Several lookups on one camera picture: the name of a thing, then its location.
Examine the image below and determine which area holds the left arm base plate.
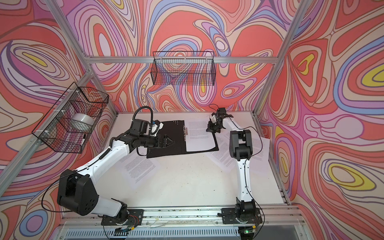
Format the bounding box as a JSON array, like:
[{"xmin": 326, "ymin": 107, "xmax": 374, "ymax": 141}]
[{"xmin": 101, "ymin": 209, "xmax": 144, "ymax": 227}]

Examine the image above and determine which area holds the black wire basket wall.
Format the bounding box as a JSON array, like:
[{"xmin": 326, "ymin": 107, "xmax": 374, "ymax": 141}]
[
  {"xmin": 151, "ymin": 51, "xmax": 216, "ymax": 86},
  {"xmin": 32, "ymin": 83, "xmax": 109, "ymax": 154}
]

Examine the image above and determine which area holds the white tape roll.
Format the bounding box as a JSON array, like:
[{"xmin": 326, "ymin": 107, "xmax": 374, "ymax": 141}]
[{"xmin": 70, "ymin": 113, "xmax": 95, "ymax": 133}]

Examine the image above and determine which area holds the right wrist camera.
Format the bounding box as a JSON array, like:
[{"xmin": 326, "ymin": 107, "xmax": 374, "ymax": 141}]
[{"xmin": 210, "ymin": 113, "xmax": 217, "ymax": 124}]

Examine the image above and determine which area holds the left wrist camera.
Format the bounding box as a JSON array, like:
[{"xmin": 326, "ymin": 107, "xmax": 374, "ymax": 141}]
[{"xmin": 131, "ymin": 119, "xmax": 150, "ymax": 134}]

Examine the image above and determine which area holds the aluminium frame right post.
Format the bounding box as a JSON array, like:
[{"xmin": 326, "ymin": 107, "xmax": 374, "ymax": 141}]
[{"xmin": 253, "ymin": 1, "xmax": 312, "ymax": 116}]

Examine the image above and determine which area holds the marker pen in basket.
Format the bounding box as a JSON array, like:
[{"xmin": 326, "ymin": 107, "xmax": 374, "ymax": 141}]
[{"xmin": 81, "ymin": 137, "xmax": 86, "ymax": 148}]

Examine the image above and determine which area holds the aluminium frame back bar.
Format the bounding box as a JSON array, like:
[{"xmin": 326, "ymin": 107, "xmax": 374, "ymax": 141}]
[{"xmin": 85, "ymin": 56, "xmax": 278, "ymax": 64}]

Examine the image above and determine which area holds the printed paper sheet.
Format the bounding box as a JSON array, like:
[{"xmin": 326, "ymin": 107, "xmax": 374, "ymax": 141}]
[
  {"xmin": 250, "ymin": 137, "xmax": 270, "ymax": 176},
  {"xmin": 205, "ymin": 132, "xmax": 236, "ymax": 173},
  {"xmin": 185, "ymin": 119, "xmax": 216, "ymax": 152},
  {"xmin": 114, "ymin": 153, "xmax": 161, "ymax": 189}
]

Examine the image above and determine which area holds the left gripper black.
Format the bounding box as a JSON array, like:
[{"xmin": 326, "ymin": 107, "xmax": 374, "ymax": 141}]
[{"xmin": 138, "ymin": 134, "xmax": 175, "ymax": 148}]

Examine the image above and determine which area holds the white vented panel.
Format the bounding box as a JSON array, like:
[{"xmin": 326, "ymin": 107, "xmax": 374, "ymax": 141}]
[{"xmin": 58, "ymin": 228, "xmax": 240, "ymax": 240}]

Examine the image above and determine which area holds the black wire basket left wall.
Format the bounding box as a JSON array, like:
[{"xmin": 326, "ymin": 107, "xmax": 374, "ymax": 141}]
[{"xmin": 32, "ymin": 83, "xmax": 109, "ymax": 154}]

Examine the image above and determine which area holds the aluminium frame post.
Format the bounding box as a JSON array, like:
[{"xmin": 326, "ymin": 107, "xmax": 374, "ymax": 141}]
[
  {"xmin": 253, "ymin": 1, "xmax": 312, "ymax": 116},
  {"xmin": 44, "ymin": 0, "xmax": 118, "ymax": 115}
]

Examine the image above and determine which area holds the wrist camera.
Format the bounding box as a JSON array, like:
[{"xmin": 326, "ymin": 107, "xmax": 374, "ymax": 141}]
[
  {"xmin": 210, "ymin": 113, "xmax": 217, "ymax": 124},
  {"xmin": 131, "ymin": 119, "xmax": 150, "ymax": 134}
]

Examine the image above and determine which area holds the orange black folder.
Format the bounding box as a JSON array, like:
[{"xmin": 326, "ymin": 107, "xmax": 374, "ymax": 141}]
[{"xmin": 146, "ymin": 120, "xmax": 219, "ymax": 159}]

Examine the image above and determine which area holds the aluminium front rail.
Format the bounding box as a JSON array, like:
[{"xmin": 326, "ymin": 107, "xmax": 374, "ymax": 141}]
[{"xmin": 59, "ymin": 205, "xmax": 306, "ymax": 228}]

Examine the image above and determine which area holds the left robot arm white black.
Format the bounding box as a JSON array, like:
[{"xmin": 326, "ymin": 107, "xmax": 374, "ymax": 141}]
[{"xmin": 57, "ymin": 132, "xmax": 175, "ymax": 225}]

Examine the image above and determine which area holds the aluminium frame left post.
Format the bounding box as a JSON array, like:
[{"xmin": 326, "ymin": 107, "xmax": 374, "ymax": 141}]
[{"xmin": 44, "ymin": 0, "xmax": 118, "ymax": 115}]

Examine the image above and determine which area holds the black wire basket back wall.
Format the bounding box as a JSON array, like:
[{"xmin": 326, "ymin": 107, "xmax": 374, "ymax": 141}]
[{"xmin": 151, "ymin": 51, "xmax": 216, "ymax": 86}]

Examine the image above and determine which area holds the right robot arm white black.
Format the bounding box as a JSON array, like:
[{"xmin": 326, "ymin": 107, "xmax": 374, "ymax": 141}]
[{"xmin": 207, "ymin": 108, "xmax": 259, "ymax": 224}]

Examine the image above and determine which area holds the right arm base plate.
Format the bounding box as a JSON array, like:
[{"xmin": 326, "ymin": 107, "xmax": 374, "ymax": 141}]
[{"xmin": 218, "ymin": 208, "xmax": 263, "ymax": 226}]

